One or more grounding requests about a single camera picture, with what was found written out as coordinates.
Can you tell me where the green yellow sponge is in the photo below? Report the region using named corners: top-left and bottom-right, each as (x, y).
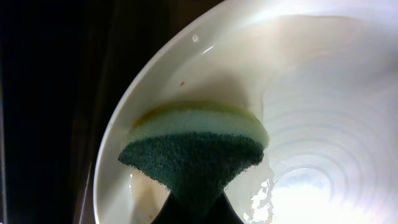
top-left (118, 101), bottom-right (269, 217)

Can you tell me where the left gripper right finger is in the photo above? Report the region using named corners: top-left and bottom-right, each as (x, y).
top-left (202, 192), bottom-right (243, 224)

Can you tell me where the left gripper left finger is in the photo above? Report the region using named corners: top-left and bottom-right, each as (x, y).
top-left (151, 193), bottom-right (193, 224)

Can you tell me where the brown serving tray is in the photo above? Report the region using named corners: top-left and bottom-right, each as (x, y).
top-left (70, 0), bottom-right (220, 223)

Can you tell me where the white plate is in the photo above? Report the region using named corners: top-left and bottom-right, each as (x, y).
top-left (93, 1), bottom-right (397, 224)

